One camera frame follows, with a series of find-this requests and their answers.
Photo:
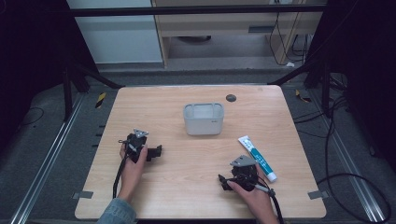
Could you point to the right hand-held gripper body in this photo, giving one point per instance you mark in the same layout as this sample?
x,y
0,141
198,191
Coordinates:
x,y
244,171

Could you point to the aluminium floor rail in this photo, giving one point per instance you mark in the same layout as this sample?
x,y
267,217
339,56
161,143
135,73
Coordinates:
x,y
348,155
46,158

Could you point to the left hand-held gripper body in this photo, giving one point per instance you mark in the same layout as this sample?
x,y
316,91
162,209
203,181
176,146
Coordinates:
x,y
136,144

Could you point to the white cabinet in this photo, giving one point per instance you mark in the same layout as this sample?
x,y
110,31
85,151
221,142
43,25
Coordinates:
x,y
118,37

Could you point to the black horizontal frame bar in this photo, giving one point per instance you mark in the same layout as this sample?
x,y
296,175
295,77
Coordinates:
x,y
186,10

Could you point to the light wooden desk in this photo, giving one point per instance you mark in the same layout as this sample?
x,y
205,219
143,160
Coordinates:
x,y
224,26

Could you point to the white teal toothpaste tube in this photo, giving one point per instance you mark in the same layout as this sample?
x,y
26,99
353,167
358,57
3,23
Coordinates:
x,y
258,157

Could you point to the person's left hand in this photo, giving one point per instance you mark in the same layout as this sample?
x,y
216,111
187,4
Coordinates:
x,y
132,174

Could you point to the grey table bracket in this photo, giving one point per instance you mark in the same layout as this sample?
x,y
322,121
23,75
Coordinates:
x,y
318,194
82,195

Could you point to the yellow black tape strip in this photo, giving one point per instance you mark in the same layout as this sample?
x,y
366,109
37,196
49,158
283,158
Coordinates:
x,y
302,96
100,100

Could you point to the person's right hand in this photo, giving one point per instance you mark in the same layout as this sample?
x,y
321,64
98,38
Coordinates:
x,y
253,196

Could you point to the grey plastic basket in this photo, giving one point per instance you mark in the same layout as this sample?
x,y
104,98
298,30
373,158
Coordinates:
x,y
204,119

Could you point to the black metal stand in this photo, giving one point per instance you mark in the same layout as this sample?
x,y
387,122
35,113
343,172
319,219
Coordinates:
x,y
81,77
314,74

